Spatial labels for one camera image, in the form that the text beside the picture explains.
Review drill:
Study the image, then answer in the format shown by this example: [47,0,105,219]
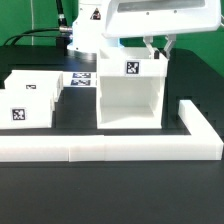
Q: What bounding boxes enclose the white drawer cabinet box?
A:
[96,47,168,129]

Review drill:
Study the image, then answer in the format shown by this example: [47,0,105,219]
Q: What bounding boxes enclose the white L-shaped fence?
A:
[0,100,224,162]

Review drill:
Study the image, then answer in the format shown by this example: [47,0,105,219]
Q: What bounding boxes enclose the white front drawer tray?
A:
[0,90,54,129]

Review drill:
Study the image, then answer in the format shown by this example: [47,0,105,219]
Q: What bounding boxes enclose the white drawer tray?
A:
[0,90,54,129]
[4,70,63,102]

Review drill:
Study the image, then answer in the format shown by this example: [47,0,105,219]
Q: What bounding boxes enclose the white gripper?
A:
[101,0,221,59]

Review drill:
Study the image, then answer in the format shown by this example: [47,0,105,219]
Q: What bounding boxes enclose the white rear drawer tray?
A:
[4,70,63,102]

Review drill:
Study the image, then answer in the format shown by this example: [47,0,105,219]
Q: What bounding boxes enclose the black cables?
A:
[2,0,74,46]

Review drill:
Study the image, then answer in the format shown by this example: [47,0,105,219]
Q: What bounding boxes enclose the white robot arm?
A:
[68,0,222,58]

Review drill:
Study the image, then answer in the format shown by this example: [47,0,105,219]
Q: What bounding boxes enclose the white marker sheet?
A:
[63,72,96,87]

